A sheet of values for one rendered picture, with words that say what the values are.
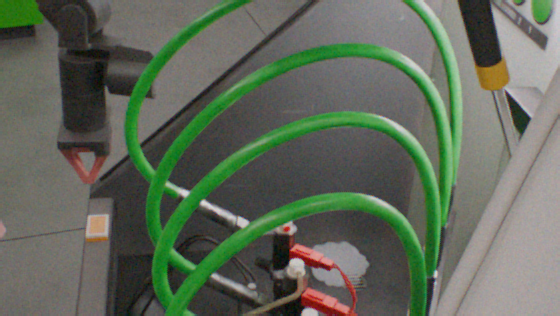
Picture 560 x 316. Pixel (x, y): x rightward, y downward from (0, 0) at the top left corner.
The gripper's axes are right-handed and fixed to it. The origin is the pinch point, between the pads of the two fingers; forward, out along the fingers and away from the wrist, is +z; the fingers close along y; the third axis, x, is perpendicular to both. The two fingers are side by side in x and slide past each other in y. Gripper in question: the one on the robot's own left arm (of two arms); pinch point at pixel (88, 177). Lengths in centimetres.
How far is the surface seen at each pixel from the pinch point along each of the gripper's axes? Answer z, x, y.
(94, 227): 8.1, -0.6, -1.0
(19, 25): 101, 60, 293
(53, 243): 107, 25, 120
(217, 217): -9.3, -16.5, -22.5
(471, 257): -32, -30, -58
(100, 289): 9.3, -2.2, -13.2
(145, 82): -26.6, -8.5, -22.2
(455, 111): -23, -43, -22
